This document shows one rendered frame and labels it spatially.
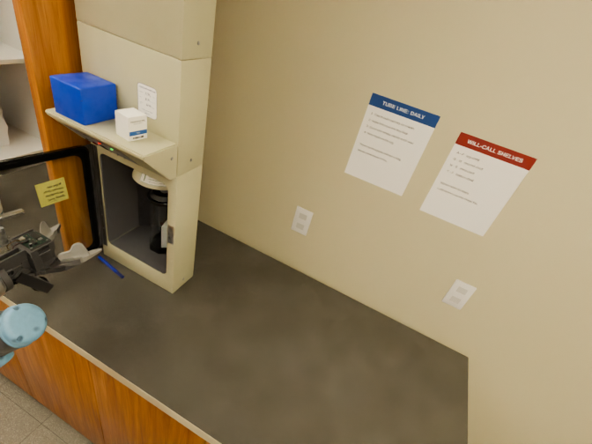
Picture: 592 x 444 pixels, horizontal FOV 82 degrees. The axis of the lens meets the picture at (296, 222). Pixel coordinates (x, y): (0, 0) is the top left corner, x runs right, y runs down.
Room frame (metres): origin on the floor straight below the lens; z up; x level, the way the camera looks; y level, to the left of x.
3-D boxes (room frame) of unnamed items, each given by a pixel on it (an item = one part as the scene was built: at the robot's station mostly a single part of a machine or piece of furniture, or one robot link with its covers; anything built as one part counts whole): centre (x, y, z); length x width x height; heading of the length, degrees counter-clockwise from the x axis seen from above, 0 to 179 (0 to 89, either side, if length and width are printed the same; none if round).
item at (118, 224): (0.94, 0.47, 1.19); 0.26 x 0.24 x 0.35; 74
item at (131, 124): (0.75, 0.45, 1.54); 0.05 x 0.05 x 0.06; 66
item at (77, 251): (0.56, 0.49, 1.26); 0.09 x 0.03 x 0.06; 128
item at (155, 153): (0.76, 0.51, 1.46); 0.32 x 0.12 x 0.10; 74
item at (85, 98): (0.79, 0.59, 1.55); 0.10 x 0.10 x 0.09; 74
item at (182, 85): (0.94, 0.47, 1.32); 0.32 x 0.25 x 0.77; 74
